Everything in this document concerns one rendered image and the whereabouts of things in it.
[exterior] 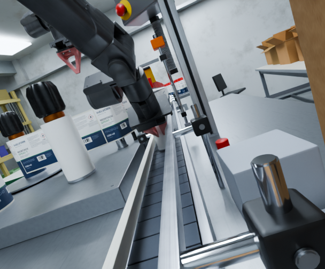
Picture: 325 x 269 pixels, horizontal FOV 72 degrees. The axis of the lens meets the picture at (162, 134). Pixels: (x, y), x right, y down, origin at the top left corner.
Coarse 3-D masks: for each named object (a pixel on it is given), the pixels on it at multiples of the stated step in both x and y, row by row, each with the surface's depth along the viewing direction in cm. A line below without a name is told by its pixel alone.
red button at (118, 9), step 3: (120, 3) 72; (117, 6) 73; (120, 6) 72; (123, 6) 72; (117, 9) 73; (120, 9) 72; (123, 9) 72; (126, 9) 74; (117, 12) 74; (120, 12) 73; (123, 12) 73; (126, 12) 75; (120, 15) 74
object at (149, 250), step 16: (176, 128) 86; (176, 144) 64; (160, 160) 55; (160, 176) 45; (144, 192) 40; (160, 192) 38; (144, 208) 35; (160, 208) 33; (192, 208) 30; (144, 224) 30; (192, 224) 27; (144, 240) 27; (192, 240) 24; (144, 256) 24
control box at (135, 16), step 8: (120, 0) 75; (128, 0) 73; (136, 0) 71; (144, 0) 70; (152, 0) 68; (128, 8) 74; (136, 8) 72; (144, 8) 71; (152, 8) 72; (128, 16) 75; (136, 16) 74; (144, 16) 76; (152, 16) 79; (128, 24) 78; (136, 24) 81
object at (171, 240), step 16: (176, 160) 28; (176, 176) 22; (176, 192) 18; (176, 208) 15; (160, 224) 14; (176, 224) 14; (160, 240) 13; (176, 240) 12; (160, 256) 11; (176, 256) 11
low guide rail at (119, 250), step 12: (144, 156) 50; (144, 168) 43; (144, 180) 40; (132, 192) 33; (132, 204) 29; (132, 216) 28; (120, 228) 25; (132, 228) 26; (120, 240) 23; (108, 252) 21; (120, 252) 21; (108, 264) 20; (120, 264) 21
